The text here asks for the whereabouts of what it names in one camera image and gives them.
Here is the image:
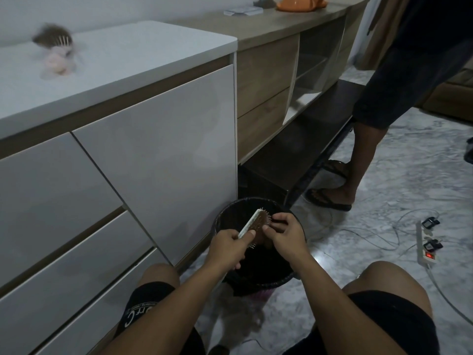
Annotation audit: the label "person's right hand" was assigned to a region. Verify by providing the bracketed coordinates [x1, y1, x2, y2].
[264, 213, 312, 264]

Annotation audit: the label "person's left hand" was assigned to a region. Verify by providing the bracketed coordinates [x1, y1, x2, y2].
[204, 229, 255, 272]

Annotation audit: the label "white hairbrush with brown pad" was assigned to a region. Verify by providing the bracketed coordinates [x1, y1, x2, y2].
[237, 208, 273, 250]

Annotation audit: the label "person's right forearm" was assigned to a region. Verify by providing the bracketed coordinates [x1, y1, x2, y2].
[294, 251, 377, 355]

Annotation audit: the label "person's left forearm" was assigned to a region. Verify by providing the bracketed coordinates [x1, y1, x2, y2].
[97, 259, 224, 355]

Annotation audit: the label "black lined trash bin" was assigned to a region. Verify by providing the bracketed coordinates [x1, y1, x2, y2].
[211, 197, 307, 302]

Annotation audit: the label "black flip-flop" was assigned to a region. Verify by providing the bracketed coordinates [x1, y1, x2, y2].
[322, 160, 351, 179]
[305, 188, 353, 212]

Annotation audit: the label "black low bench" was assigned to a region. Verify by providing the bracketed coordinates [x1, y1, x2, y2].
[238, 79, 365, 208]

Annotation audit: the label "person's left leg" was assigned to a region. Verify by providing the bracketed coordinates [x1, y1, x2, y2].
[137, 264, 181, 292]

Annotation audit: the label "person's leg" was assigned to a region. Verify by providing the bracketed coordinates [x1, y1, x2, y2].
[137, 264, 181, 292]
[341, 261, 434, 318]

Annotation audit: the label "person's right leg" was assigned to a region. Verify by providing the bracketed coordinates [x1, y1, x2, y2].
[341, 261, 434, 318]

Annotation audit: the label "black shorts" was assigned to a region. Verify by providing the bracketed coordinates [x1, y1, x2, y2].
[113, 282, 441, 355]

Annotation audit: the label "white drawer cabinet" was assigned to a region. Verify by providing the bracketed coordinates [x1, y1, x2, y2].
[0, 20, 238, 355]

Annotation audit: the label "wooden sideboard with glass shelf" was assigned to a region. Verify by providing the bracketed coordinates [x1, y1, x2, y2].
[174, 0, 372, 165]

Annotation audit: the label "white power strip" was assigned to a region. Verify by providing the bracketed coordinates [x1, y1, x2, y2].
[416, 220, 439, 265]

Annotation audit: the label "brown sofa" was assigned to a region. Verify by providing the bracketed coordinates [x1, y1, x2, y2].
[417, 57, 473, 125]

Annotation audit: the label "white flat cards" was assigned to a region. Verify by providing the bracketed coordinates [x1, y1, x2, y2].
[223, 6, 264, 17]

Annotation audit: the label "brown curtain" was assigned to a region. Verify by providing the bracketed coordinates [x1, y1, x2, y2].
[355, 0, 408, 71]

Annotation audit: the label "orange plastic object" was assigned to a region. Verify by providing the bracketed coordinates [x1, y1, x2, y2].
[276, 0, 329, 12]

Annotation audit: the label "pink hairbrush with hair clump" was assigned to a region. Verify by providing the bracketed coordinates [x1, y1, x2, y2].
[31, 22, 84, 76]

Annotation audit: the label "thin white cable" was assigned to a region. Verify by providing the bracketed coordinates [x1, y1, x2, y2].
[342, 209, 420, 255]

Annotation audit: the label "white power strip cable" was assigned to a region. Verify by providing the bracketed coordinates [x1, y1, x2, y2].
[428, 263, 473, 316]

